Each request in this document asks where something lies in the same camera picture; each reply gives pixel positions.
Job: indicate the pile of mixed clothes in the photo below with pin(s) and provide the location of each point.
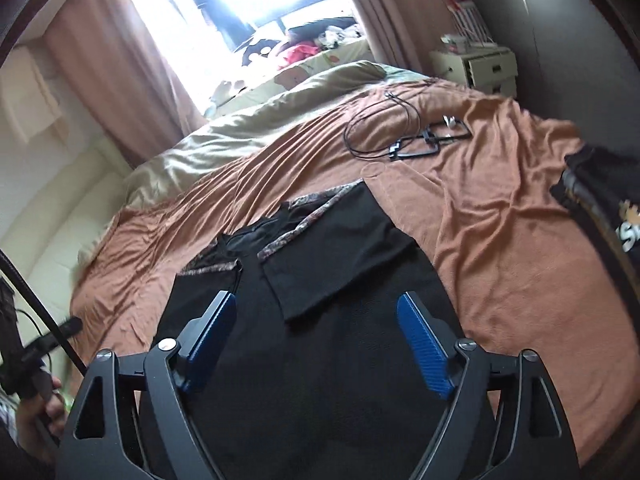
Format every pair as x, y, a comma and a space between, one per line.
310, 47

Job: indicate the stack of folded clothes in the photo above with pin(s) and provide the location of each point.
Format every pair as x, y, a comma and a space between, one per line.
600, 185

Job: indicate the small clear container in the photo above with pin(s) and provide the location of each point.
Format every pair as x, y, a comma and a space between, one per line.
454, 42

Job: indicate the cream nightstand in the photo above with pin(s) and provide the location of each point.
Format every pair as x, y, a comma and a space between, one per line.
480, 67

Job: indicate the brown blanket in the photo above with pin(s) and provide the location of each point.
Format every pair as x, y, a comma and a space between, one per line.
500, 235

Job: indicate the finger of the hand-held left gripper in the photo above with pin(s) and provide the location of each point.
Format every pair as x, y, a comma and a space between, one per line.
60, 332

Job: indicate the beige duvet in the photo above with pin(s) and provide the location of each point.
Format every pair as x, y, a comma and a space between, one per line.
250, 130

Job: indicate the pink curtain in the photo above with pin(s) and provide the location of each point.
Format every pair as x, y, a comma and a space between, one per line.
115, 60
395, 10

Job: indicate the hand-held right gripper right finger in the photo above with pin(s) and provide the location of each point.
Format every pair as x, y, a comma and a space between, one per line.
425, 345

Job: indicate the hanging dark coat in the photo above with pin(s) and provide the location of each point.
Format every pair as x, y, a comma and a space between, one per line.
225, 10

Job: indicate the cream padded headboard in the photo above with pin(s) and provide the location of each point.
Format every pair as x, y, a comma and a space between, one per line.
60, 220

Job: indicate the black plush toy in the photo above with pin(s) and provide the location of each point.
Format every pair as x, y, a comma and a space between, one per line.
257, 52

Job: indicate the person's left hand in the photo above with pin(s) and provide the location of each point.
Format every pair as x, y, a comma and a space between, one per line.
39, 422

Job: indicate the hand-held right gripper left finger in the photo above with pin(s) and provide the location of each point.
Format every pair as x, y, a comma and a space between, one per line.
212, 340

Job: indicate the white plush toy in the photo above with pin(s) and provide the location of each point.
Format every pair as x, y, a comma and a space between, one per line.
227, 92

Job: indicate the black shirt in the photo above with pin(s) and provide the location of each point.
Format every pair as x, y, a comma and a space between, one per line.
325, 360

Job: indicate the cream hanging cloth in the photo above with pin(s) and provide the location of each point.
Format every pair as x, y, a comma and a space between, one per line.
30, 100

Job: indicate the bear print window cushion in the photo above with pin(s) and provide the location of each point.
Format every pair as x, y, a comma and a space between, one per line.
330, 67

